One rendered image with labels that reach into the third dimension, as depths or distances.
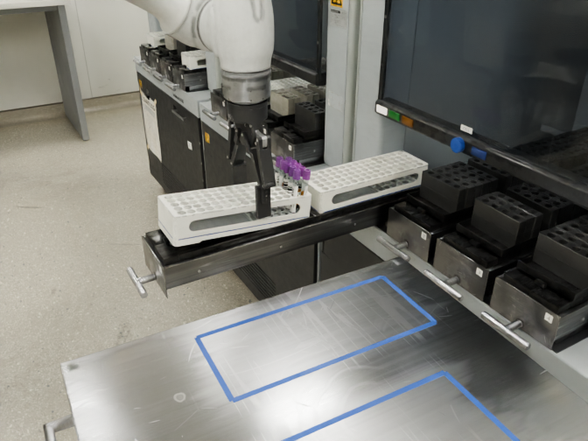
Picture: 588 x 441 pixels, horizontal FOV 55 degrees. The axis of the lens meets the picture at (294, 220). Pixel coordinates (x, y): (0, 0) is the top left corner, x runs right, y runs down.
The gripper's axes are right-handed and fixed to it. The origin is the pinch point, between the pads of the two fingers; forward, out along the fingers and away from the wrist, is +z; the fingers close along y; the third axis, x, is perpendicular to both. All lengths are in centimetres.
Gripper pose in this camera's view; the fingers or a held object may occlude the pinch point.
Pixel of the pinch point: (251, 196)
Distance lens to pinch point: 115.1
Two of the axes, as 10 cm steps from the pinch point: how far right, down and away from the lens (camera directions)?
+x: 8.7, -2.4, 4.4
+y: 5.0, 4.2, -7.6
